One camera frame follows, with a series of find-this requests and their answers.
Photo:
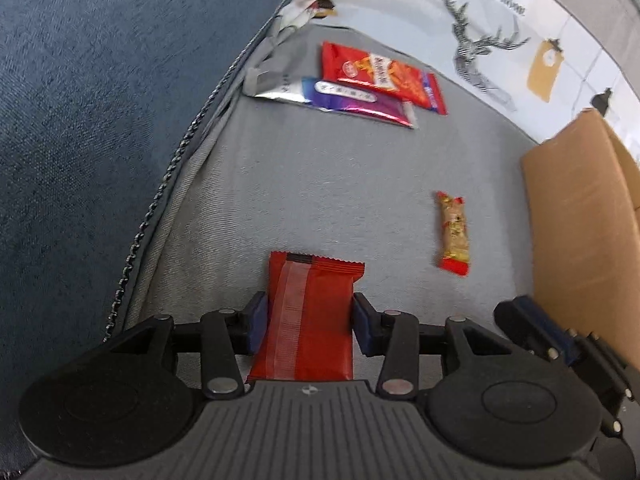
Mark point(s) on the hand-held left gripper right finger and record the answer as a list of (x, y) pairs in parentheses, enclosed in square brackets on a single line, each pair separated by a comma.
[(362, 325)]

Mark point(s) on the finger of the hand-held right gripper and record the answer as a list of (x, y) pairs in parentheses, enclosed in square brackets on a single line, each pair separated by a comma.
[(535, 317)]

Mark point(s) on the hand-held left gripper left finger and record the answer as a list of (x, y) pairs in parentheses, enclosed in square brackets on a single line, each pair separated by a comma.
[(257, 320)]

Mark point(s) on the red wafer snack packet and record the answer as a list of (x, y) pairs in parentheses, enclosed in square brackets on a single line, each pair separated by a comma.
[(305, 320)]

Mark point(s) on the brown cardboard box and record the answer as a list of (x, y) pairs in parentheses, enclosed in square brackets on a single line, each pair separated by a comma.
[(575, 220)]

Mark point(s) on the gold and red candy bar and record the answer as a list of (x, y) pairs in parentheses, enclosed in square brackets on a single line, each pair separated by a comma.
[(454, 235)]

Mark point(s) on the white deer print bag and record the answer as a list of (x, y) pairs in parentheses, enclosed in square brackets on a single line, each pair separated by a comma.
[(325, 185)]

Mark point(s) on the purple snack packet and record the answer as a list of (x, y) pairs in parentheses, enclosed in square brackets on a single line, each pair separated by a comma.
[(360, 102)]

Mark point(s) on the silver snack packet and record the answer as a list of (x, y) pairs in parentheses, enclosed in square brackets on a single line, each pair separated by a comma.
[(275, 87)]

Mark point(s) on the red chips packet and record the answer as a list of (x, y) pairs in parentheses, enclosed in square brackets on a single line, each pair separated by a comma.
[(380, 72)]

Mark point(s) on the blue fabric sofa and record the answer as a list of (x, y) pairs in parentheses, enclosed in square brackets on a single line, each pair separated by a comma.
[(100, 110)]

